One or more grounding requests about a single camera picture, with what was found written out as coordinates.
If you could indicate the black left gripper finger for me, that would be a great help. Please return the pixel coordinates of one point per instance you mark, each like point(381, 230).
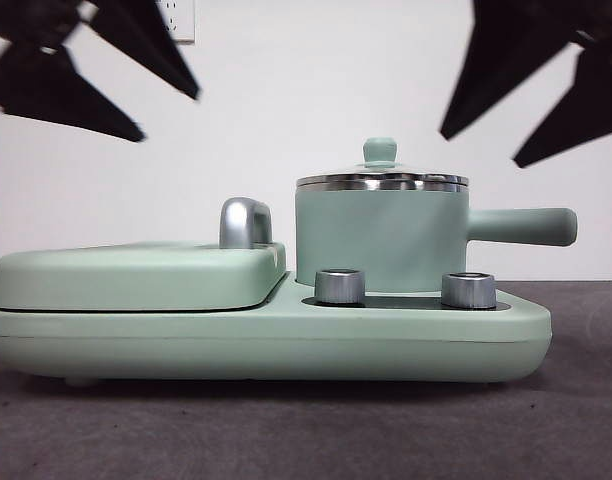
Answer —
point(141, 40)
point(51, 90)

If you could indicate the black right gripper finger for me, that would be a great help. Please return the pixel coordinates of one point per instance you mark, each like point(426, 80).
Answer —
point(516, 55)
point(586, 110)

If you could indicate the glass lid with green knob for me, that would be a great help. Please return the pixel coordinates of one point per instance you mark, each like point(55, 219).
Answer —
point(378, 150)

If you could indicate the mint green griddle cover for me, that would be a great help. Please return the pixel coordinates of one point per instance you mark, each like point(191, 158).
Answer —
point(136, 280)

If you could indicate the silver control knob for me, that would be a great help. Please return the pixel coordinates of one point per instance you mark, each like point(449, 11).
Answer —
point(338, 287)
point(467, 291)

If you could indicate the mint green breakfast machine base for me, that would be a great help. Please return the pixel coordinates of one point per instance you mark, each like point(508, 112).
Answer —
point(436, 340)

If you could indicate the white wall socket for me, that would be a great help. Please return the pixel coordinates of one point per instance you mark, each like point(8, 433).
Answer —
point(186, 15)

